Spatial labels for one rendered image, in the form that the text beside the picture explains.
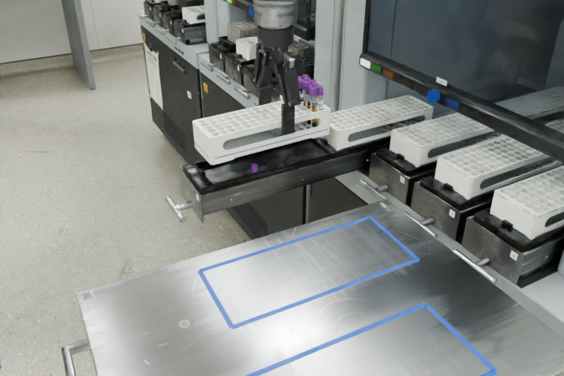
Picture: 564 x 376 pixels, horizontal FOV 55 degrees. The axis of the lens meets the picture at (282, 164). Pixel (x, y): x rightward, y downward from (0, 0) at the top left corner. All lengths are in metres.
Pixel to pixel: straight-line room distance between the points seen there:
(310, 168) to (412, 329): 0.52
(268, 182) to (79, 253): 1.36
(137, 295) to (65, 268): 1.48
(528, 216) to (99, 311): 0.74
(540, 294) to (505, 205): 0.17
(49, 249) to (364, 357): 1.87
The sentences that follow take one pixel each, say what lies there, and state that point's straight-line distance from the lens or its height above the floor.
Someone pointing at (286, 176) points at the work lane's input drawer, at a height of 0.80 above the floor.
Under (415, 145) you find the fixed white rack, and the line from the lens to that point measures 1.23.
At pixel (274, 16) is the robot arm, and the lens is 1.10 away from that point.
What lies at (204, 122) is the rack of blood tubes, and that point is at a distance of 1.19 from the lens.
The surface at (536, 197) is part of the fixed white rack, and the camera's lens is 1.13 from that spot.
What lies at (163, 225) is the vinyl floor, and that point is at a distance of 2.49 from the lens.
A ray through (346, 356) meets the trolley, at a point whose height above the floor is 0.82.
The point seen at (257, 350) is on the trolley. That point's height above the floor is 0.82.
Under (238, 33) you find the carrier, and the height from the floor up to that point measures 0.87.
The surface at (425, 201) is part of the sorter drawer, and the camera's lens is 1.19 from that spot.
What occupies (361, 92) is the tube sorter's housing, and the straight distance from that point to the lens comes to 1.45.
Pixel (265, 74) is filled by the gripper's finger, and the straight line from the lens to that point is 1.21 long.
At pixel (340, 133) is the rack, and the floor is 0.86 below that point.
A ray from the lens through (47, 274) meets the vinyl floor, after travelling 2.35.
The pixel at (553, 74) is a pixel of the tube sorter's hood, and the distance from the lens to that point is 1.02.
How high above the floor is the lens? 1.41
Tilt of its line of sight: 29 degrees down
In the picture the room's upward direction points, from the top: straight up
